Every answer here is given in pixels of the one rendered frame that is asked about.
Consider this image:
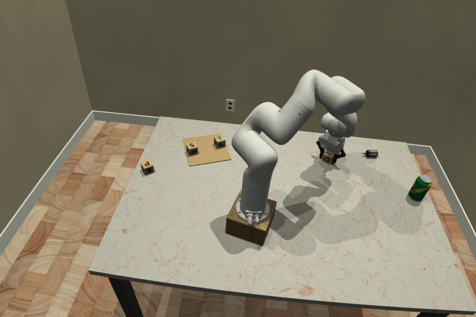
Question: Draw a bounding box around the green drink can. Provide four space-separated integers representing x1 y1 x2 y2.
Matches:
408 174 432 201

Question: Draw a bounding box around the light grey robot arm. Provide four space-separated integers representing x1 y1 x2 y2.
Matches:
231 70 365 226

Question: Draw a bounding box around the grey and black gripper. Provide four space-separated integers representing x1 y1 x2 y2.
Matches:
316 137 346 165

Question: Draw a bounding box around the tan mat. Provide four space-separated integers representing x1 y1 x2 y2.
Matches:
183 133 231 166

